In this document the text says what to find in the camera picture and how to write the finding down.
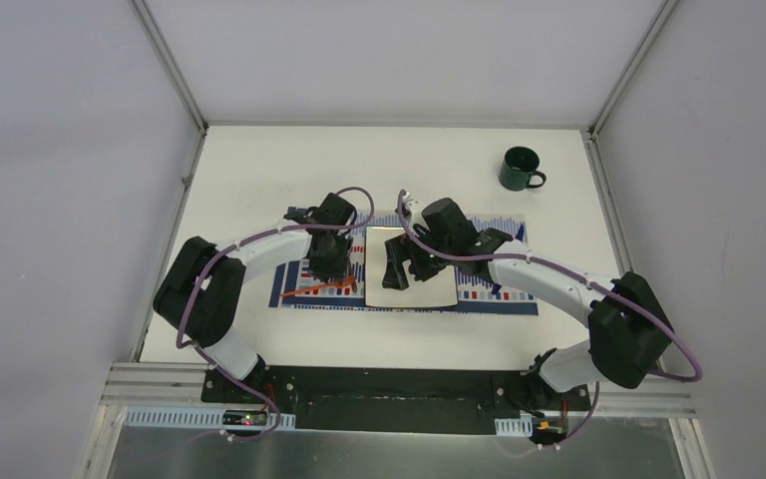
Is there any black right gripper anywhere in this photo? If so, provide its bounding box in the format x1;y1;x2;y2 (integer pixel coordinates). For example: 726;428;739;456
382;226;455;290

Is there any white square plate black rim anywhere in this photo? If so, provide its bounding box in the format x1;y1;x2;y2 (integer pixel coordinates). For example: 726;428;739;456
364;227;458;309

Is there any blue striped placemat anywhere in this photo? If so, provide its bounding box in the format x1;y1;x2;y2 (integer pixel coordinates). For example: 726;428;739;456
268;212;539;316

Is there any blue plastic knife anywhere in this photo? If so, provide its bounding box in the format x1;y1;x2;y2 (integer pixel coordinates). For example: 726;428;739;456
488;224;531;294

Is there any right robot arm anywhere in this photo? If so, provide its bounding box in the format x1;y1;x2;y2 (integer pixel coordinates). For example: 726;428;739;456
383;229;677;409

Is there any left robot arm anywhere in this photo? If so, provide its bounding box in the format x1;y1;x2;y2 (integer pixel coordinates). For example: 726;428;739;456
152;226;354;404

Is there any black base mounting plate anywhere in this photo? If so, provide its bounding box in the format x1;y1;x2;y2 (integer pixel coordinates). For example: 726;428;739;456
200;365;592;436

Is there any dark green mug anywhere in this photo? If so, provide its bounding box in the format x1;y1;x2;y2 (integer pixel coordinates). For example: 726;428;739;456
499;146;547;192

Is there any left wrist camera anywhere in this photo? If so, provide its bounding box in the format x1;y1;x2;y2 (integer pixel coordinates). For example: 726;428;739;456
283;193;357;232

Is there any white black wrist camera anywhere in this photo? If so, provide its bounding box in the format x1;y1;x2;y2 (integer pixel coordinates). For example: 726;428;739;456
412;198;478;242

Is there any aluminium frame rail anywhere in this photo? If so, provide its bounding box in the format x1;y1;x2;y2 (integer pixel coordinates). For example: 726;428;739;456
102;362;697;419

